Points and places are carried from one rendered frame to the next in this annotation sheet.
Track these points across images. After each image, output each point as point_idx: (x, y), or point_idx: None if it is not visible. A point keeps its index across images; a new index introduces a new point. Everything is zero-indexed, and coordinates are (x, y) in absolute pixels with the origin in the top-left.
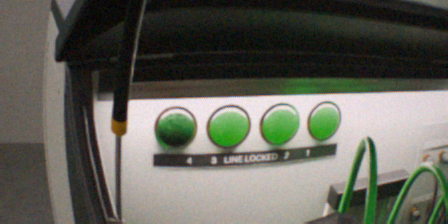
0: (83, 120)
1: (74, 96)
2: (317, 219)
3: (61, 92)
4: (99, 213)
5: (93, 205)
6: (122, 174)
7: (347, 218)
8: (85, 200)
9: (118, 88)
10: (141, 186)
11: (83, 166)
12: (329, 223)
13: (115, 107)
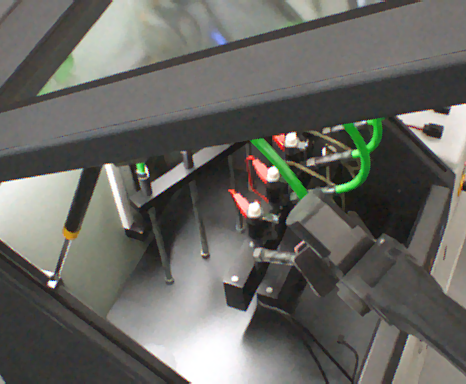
0: None
1: None
2: (312, 215)
3: None
4: (39, 289)
5: (30, 288)
6: None
7: (324, 197)
8: (13, 289)
9: (80, 217)
10: None
11: None
12: (327, 214)
13: (76, 226)
